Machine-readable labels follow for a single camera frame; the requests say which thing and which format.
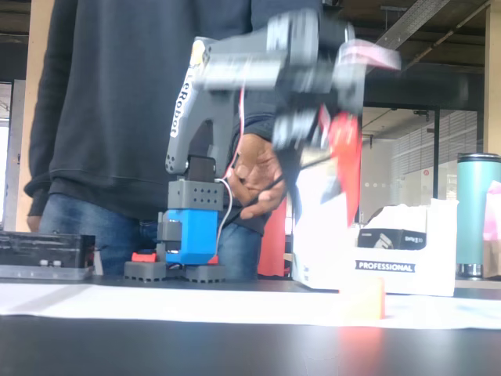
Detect black sleeved right forearm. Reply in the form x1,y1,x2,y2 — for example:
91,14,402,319
25,117,54,217

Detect black white cardboard box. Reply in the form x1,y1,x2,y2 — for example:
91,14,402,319
293,150,353,220
357,228,428,251

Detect teal thermos flask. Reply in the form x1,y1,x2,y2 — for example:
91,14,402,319
456,153,501,278

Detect white paper sheet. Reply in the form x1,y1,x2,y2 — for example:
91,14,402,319
0,282,501,330

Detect orange wooden cube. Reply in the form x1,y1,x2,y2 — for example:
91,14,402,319
339,277,387,319

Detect blue denim jeans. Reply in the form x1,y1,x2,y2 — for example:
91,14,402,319
38,193,263,281

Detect black electronics case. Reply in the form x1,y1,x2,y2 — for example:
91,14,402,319
0,230,97,281

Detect red standing banner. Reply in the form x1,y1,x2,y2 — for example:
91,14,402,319
258,199,289,277

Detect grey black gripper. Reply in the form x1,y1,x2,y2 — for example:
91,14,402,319
272,58,367,228

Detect person in dark hoodie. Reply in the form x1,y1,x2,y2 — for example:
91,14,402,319
25,0,326,236

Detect pink paper bag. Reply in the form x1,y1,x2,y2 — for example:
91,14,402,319
483,180,501,244

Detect person's left hand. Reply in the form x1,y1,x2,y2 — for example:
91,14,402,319
227,136,286,219

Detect white cardboard napkin box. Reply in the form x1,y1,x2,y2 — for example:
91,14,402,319
291,197,460,295

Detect black sleeved left forearm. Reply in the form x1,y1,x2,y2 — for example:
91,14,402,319
234,88,283,139

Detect red white servo wire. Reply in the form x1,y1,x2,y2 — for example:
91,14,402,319
338,38,403,72

